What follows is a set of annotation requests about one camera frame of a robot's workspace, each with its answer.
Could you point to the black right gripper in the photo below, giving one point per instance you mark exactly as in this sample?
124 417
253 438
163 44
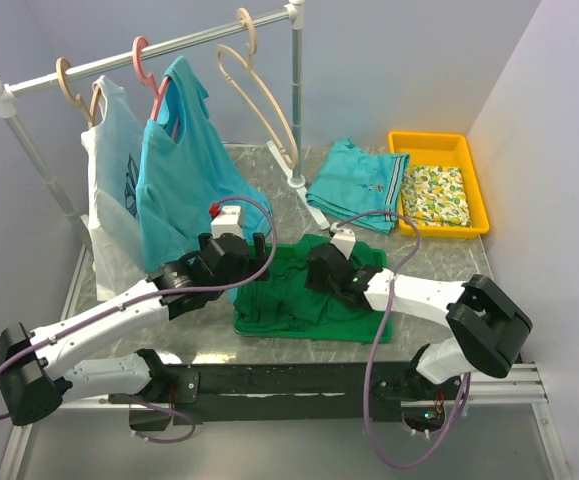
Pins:
313 280

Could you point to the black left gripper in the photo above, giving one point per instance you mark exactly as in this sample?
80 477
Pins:
259 253

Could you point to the green t shirt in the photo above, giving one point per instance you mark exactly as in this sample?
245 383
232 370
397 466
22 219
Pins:
299 295

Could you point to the green plastic tray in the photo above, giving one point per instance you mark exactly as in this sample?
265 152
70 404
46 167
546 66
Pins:
369 330

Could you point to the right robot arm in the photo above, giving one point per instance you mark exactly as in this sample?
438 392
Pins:
487 328

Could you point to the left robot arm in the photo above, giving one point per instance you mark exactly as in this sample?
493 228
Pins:
44 368

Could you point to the folded teal shirt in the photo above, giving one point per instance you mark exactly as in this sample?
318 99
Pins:
352 181

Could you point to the light blue t shirt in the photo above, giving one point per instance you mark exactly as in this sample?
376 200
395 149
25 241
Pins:
184 169

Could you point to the white t shirt blue print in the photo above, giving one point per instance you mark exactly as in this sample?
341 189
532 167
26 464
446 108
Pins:
114 149

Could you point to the pink plastic hanger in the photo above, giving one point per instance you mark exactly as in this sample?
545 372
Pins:
148 79

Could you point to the lemon print folded cloth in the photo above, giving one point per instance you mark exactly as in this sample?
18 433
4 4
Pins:
435 196

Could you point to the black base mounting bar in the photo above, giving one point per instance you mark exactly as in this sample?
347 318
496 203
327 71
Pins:
309 391

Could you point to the yellow plastic bin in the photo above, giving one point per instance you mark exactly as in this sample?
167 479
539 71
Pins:
445 150

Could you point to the white metal clothes rack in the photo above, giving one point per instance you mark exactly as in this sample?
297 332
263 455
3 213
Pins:
293 12

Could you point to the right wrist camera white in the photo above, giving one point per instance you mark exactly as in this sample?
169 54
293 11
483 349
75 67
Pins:
343 239

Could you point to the aluminium frame rail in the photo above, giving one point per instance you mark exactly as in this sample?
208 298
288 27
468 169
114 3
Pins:
505 432

